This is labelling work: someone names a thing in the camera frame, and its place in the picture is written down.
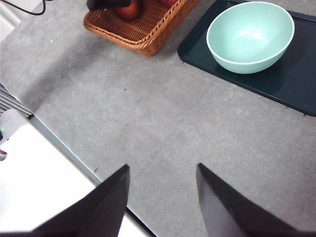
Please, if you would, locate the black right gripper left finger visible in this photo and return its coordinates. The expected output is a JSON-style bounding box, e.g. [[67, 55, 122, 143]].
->
[[0, 164, 131, 237]]

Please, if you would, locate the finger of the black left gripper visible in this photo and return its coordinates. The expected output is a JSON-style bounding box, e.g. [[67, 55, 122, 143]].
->
[[85, 0, 131, 11]]

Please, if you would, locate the black rectangular tray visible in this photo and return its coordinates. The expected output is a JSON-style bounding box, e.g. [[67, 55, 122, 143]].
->
[[177, 0, 316, 117]]

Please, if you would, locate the teal ceramic bowl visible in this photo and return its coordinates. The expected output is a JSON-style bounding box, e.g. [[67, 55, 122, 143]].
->
[[206, 1, 296, 75]]

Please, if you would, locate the dark red plum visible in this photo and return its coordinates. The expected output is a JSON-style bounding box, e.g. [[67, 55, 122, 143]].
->
[[115, 0, 142, 21]]

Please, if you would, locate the brown wicker basket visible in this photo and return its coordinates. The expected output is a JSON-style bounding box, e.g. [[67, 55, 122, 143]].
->
[[82, 0, 200, 57]]

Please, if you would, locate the grey ribbed rail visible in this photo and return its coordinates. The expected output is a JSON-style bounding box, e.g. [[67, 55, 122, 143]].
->
[[0, 83, 34, 117]]

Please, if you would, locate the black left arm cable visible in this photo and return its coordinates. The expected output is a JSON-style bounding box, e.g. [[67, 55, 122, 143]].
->
[[0, 0, 54, 16]]

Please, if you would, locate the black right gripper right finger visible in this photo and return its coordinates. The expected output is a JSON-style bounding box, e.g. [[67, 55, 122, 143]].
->
[[196, 162, 316, 237]]

